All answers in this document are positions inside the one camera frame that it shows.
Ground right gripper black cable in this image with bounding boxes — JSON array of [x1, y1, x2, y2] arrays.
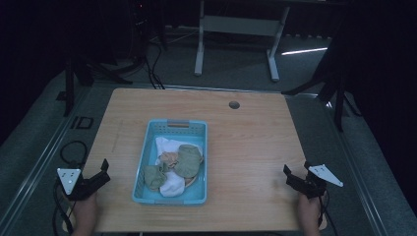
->
[[316, 191, 339, 236]]

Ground large green sock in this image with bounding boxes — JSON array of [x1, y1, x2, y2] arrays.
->
[[173, 144, 205, 179]]

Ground black floor cables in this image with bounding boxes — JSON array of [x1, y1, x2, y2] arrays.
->
[[143, 41, 166, 90]]

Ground person's left hand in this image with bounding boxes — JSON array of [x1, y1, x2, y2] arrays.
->
[[64, 192, 98, 228]]

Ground large white cloth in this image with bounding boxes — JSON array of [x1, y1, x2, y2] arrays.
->
[[154, 136, 186, 166]]

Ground tan sock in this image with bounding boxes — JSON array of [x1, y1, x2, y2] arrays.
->
[[184, 175, 199, 189]]

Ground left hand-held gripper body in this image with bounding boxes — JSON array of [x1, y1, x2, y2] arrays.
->
[[57, 167, 100, 202]]

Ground white sock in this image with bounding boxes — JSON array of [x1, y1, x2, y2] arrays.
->
[[158, 170, 187, 198]]

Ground light blue plastic basket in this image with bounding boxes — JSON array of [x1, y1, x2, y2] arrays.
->
[[132, 118, 209, 207]]

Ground beige sock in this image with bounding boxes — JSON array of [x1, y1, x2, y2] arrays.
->
[[158, 150, 180, 172]]

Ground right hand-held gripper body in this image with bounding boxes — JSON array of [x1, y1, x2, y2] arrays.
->
[[294, 163, 344, 200]]

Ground small green sock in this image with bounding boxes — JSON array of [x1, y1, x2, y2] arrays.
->
[[144, 164, 169, 192]]

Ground person's right hand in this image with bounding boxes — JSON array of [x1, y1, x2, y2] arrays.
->
[[297, 193, 325, 228]]

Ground white desk frame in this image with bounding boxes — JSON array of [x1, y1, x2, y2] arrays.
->
[[193, 0, 291, 83]]

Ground black tripod stand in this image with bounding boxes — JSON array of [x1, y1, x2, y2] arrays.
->
[[63, 57, 134, 118], [280, 32, 363, 133]]

